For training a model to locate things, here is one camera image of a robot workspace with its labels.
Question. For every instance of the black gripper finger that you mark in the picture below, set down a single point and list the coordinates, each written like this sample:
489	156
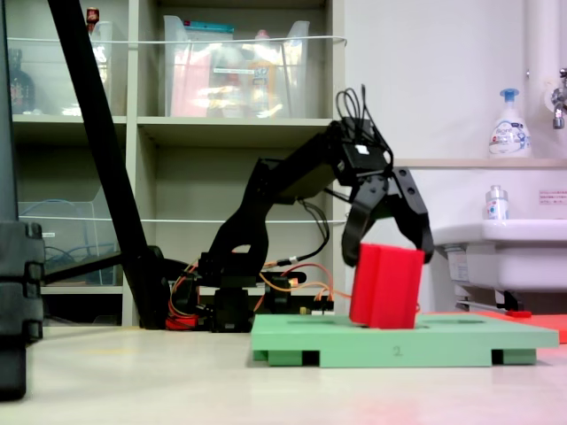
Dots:
414	208
361	212

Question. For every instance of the red cross columnar block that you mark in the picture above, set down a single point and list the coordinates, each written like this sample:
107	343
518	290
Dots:
385	288

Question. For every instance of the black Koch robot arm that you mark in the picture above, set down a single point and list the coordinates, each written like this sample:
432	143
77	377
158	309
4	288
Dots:
248	212

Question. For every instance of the small clear sanitizer bottle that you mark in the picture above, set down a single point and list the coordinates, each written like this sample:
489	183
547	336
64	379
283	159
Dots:
496	206

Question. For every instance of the green servo driver board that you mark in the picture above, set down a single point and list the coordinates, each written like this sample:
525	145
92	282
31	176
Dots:
323	304

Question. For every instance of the white ceramic sink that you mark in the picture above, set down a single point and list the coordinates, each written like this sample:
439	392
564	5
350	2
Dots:
509	257

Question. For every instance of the white soap pump bottle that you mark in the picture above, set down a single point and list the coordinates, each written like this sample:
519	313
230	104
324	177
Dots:
509	133

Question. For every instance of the orange detergent bottle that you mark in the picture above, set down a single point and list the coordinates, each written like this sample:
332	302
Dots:
262	88

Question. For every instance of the beige shelf unit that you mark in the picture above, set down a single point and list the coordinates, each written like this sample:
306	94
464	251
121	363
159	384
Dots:
235	126

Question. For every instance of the green shape sorter board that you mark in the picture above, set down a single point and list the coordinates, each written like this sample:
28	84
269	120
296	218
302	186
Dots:
310	341

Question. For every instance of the metal water faucet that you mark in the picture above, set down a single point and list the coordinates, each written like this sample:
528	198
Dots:
558	102

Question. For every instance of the pink refill pouch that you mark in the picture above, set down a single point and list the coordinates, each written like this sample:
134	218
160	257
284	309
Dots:
188	88

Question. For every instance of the teal topped package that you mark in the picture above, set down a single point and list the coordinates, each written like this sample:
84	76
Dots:
208	27

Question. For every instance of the large clear storage bin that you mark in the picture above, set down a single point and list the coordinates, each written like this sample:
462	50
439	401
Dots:
177	53

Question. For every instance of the brown bottle with red cap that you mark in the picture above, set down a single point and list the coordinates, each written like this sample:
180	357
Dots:
92	17

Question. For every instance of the dark glass bottle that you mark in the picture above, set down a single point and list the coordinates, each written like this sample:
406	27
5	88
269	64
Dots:
21	88

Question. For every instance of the pink wall notice label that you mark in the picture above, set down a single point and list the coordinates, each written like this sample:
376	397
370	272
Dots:
553	197

